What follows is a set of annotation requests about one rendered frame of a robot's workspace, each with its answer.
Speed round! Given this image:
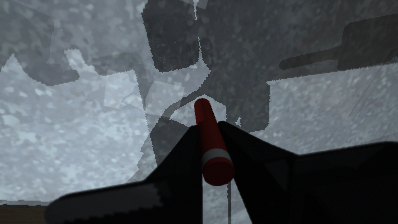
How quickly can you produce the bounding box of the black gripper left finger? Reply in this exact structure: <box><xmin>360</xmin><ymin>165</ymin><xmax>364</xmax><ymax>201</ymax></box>
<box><xmin>44</xmin><ymin>125</ymin><xmax>203</xmax><ymax>224</ymax></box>

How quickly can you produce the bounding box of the dark red peg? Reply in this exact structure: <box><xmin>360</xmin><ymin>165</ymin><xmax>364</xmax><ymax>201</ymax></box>
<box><xmin>194</xmin><ymin>98</ymin><xmax>235</xmax><ymax>186</ymax></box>

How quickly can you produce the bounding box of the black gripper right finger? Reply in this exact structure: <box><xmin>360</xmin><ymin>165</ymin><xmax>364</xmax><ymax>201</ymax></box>
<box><xmin>218</xmin><ymin>121</ymin><xmax>398</xmax><ymax>224</ymax></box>

